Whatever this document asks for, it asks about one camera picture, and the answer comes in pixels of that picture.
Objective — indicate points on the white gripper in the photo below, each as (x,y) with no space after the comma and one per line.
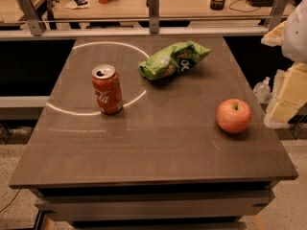
(296,33)

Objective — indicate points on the black mesh cup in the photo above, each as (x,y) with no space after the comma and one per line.
(217,5)

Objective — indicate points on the clear sanitizer bottle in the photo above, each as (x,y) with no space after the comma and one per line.
(262,90)

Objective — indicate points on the green rice chip bag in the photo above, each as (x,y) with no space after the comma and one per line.
(173,59)

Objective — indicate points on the metal bracket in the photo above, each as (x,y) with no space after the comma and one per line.
(153,6)
(276,14)
(36,26)

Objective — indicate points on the left metal bracket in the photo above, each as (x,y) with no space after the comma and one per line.
(36,26)

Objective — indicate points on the red cola can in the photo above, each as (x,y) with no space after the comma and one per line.
(107,89)

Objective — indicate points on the middle metal bracket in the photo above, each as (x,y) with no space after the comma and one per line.
(153,6)

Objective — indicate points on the red apple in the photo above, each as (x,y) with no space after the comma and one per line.
(233,115)

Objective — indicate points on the right metal bracket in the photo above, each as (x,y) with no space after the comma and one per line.
(276,14)

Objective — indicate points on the metal rail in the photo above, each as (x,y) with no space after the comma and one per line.
(56,34)

